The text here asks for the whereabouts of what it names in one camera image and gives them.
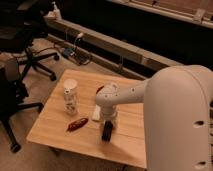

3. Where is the white spray bottle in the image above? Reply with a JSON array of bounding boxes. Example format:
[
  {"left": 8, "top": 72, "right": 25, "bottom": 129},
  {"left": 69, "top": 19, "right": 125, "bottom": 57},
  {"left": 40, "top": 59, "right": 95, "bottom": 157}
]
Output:
[{"left": 52, "top": 1, "right": 62, "bottom": 20}]

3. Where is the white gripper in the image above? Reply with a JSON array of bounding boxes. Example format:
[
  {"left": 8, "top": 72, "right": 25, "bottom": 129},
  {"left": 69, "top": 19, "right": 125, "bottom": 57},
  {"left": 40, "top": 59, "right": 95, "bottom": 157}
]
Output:
[{"left": 100, "top": 106, "right": 118, "bottom": 129}]

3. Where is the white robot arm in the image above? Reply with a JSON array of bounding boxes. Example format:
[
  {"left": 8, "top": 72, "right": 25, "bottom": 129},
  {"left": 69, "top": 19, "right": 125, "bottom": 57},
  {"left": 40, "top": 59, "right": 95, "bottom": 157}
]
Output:
[{"left": 96, "top": 65, "right": 213, "bottom": 171}]

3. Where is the blue power strip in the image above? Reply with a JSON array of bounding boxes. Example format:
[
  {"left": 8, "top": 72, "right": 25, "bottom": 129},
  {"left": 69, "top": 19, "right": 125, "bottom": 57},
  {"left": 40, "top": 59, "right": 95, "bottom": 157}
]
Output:
[{"left": 62, "top": 48, "right": 75, "bottom": 58}]

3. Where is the red chili pepper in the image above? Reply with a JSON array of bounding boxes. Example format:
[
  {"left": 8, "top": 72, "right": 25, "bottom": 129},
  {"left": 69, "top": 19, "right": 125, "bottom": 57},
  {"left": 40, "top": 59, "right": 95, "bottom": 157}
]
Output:
[{"left": 67, "top": 118, "right": 88, "bottom": 132}]

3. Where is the dark office chair left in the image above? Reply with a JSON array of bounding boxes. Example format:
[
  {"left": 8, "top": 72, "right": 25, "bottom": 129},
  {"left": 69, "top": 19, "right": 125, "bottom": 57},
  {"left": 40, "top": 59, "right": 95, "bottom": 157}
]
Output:
[{"left": 0, "top": 58, "right": 43, "bottom": 153}]

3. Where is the black office chair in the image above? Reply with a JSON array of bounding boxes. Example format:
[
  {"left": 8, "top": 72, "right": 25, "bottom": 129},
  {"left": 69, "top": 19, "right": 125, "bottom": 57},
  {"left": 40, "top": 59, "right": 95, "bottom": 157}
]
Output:
[{"left": 0, "top": 0, "right": 59, "bottom": 81}]

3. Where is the red bowl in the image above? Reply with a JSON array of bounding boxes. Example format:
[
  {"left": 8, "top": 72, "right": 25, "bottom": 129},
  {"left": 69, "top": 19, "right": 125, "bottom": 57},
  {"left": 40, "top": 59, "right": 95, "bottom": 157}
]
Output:
[{"left": 96, "top": 86, "right": 104, "bottom": 94}]

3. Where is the white sponge block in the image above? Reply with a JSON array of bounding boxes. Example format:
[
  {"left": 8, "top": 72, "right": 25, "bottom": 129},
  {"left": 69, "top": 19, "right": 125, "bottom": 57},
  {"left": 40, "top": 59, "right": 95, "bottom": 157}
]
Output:
[{"left": 92, "top": 105, "right": 100, "bottom": 122}]

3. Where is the white ceramic cup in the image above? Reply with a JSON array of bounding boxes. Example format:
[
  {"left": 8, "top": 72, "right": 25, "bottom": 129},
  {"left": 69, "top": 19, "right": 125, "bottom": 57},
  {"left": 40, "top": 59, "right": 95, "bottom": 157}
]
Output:
[{"left": 63, "top": 79, "right": 78, "bottom": 115}]

